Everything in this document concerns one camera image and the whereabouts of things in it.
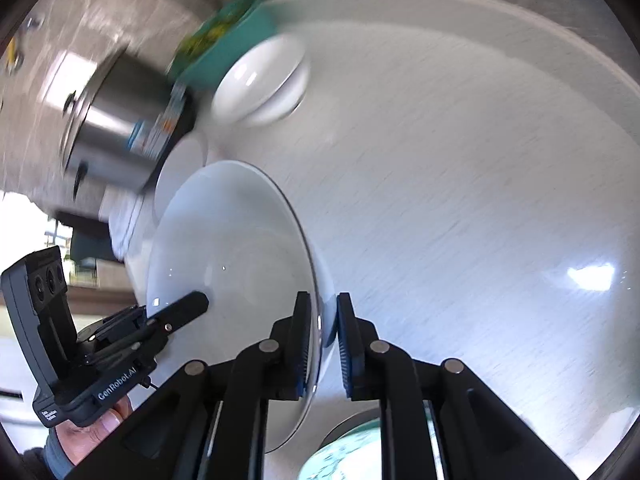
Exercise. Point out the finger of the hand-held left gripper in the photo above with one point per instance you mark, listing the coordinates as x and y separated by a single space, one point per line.
185 307

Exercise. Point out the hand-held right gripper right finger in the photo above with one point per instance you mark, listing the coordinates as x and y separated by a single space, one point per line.
345 355

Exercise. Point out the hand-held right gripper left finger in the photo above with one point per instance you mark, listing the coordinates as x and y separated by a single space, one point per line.
301 355

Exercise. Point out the white plate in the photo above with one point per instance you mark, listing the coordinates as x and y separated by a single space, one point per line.
230 260

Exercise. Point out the teal floral plate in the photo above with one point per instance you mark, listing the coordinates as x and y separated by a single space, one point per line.
340 460

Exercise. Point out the black-rimmed floral bowl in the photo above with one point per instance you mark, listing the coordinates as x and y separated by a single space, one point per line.
182 170

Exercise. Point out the small white bowl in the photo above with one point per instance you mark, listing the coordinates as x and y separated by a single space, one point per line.
255 75

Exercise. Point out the person's left forearm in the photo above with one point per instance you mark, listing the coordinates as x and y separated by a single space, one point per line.
52 460

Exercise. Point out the person's left hand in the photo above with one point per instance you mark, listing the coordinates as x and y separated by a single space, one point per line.
95 432

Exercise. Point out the dark chair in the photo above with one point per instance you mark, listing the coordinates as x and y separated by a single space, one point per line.
90 247

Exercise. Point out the white cloth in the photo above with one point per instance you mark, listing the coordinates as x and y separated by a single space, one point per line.
122 225

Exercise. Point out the stainless steel rice cooker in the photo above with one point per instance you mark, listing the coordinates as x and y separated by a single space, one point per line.
110 120

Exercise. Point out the green plastic basin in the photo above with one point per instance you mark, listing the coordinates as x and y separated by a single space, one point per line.
235 45

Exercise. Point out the green vegetable scraps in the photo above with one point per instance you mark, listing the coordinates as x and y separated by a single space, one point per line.
210 32

